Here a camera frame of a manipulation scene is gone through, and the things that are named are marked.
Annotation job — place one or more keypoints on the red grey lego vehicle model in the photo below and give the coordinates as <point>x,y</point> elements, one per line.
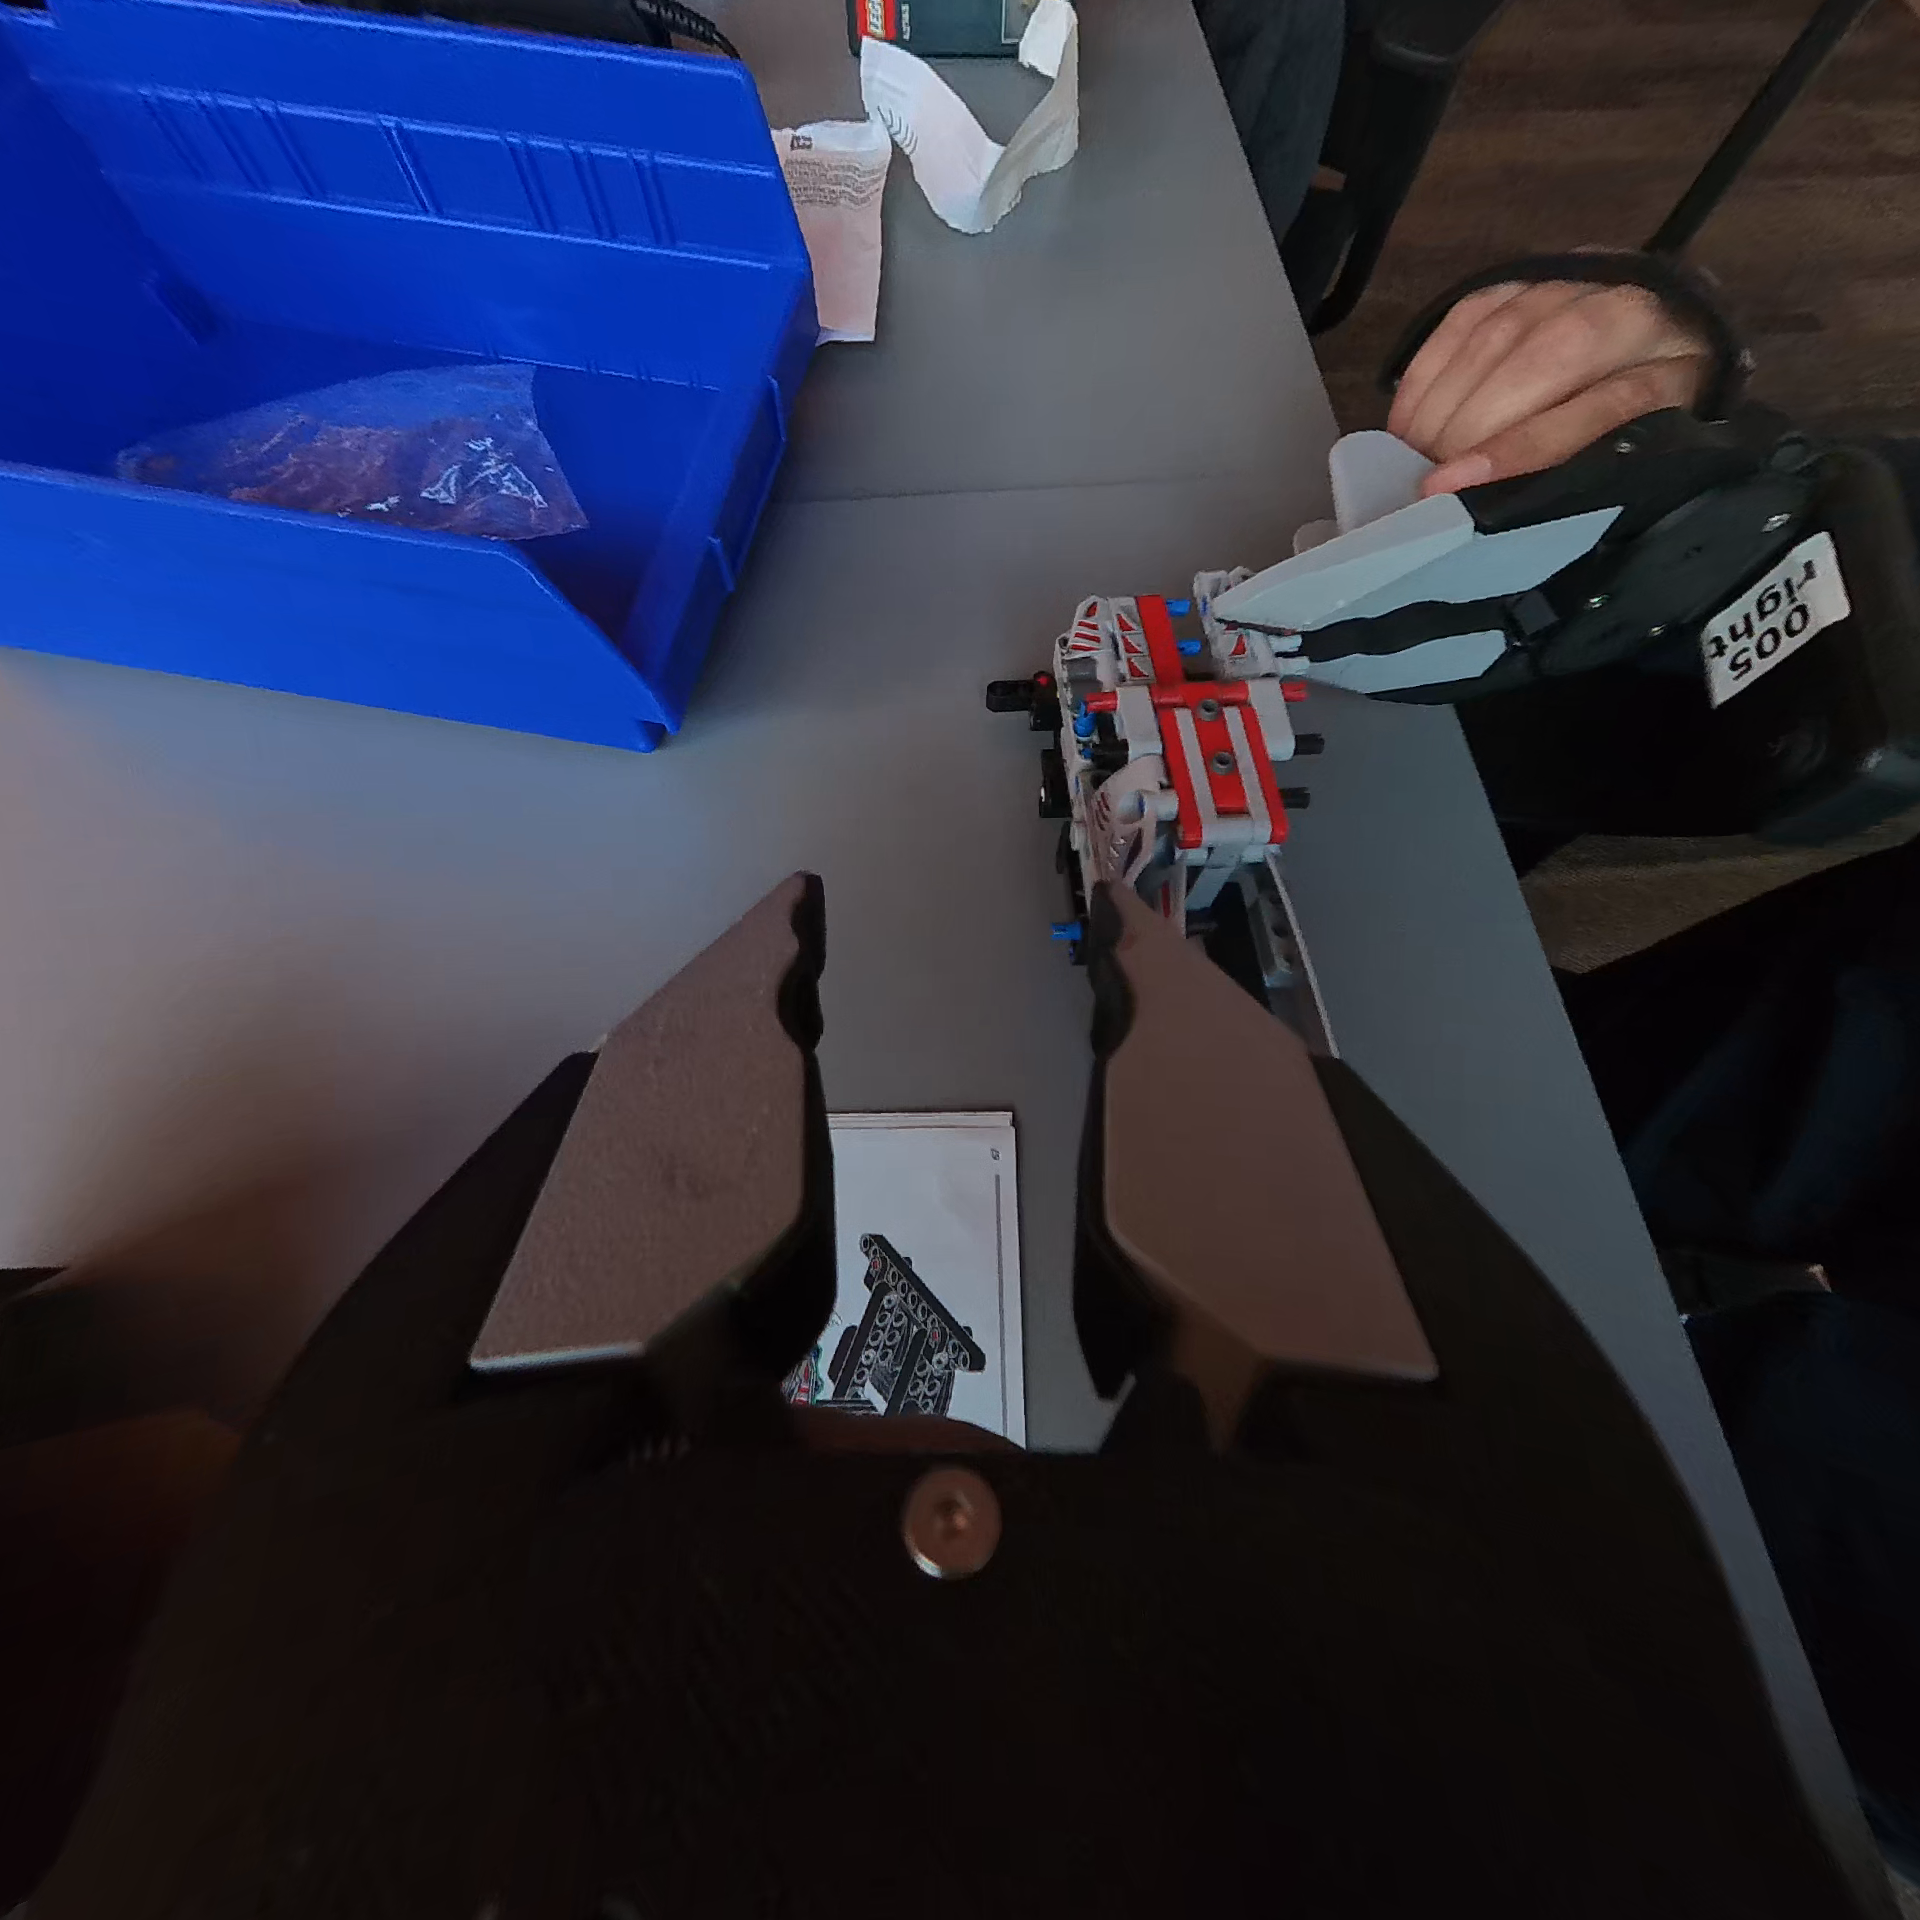
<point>1214,764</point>

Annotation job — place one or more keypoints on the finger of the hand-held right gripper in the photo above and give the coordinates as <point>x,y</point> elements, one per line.
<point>1410,564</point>
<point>1425,657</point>

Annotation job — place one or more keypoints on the clear bag of lego pieces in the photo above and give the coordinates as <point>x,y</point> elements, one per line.
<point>375,451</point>

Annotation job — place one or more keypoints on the person's dark clothing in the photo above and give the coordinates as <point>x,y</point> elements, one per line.
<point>1786,1141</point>

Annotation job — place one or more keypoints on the lego set cardboard box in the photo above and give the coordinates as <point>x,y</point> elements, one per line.
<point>944,24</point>

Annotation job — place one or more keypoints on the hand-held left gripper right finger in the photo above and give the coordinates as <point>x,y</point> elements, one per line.
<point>1245,1184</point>

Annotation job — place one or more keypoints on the blue plastic storage bin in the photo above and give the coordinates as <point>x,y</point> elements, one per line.
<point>375,615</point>

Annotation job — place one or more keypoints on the crumpled white paper bag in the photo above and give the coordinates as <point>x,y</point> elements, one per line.
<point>990,149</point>

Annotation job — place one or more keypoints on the person's right hand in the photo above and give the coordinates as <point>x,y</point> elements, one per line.
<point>1546,375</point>

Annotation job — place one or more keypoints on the black metal chair leg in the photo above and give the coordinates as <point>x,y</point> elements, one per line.
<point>1757,128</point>

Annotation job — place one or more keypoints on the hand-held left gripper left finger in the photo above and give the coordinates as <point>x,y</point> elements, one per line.
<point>661,1156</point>

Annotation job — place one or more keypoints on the lego instruction booklet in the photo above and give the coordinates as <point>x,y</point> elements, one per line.
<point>937,1201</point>

